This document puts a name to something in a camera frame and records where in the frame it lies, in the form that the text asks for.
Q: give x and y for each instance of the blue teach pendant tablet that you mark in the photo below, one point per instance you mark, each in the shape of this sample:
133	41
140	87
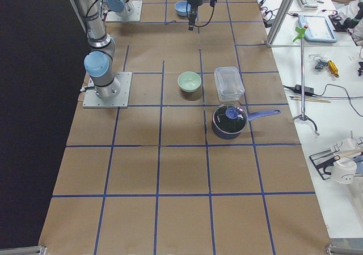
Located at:
319	29

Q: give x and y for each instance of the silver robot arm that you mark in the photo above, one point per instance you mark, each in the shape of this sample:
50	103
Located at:
98	63

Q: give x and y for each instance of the aluminium frame post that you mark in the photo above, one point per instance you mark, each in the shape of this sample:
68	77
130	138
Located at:
275	28

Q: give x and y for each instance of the white mug with face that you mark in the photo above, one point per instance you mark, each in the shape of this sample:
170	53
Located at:
343	171

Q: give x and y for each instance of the wooden chopsticks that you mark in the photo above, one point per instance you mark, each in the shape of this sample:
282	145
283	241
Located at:
307	99

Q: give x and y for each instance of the blue saucepan with glass lid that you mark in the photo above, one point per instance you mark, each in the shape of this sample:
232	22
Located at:
229	120

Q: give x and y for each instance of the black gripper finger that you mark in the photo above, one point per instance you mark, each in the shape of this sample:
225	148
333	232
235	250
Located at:
191	20

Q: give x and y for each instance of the reach grabber tool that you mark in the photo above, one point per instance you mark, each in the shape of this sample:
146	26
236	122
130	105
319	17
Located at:
303	116

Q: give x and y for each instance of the black wire rack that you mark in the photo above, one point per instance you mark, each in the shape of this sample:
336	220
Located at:
323	162

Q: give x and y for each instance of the blue bowl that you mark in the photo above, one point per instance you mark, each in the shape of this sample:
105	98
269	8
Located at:
182	8

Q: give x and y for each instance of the green bowl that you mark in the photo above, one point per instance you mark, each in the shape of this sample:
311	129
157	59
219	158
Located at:
189	81

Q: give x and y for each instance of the black power adapter with cable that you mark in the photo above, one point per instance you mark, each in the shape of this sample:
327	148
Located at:
309	92

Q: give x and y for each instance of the clear plastic food container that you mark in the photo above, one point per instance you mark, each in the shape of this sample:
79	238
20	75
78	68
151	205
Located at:
228	84

